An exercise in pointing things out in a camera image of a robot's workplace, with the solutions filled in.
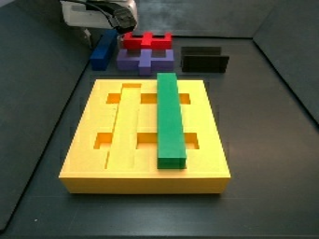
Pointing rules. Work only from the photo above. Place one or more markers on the blue long bar block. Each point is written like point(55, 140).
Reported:
point(103, 51)

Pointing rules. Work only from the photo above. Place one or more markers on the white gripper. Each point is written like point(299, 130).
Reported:
point(107, 14)

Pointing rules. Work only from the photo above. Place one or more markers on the green long bar block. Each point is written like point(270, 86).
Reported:
point(171, 146)

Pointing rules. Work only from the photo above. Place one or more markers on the yellow slotted board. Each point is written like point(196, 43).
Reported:
point(112, 155)

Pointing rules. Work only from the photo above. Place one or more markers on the red comb-shaped block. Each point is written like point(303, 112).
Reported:
point(147, 41)

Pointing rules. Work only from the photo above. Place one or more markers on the purple comb-shaped block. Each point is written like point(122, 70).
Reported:
point(146, 63)

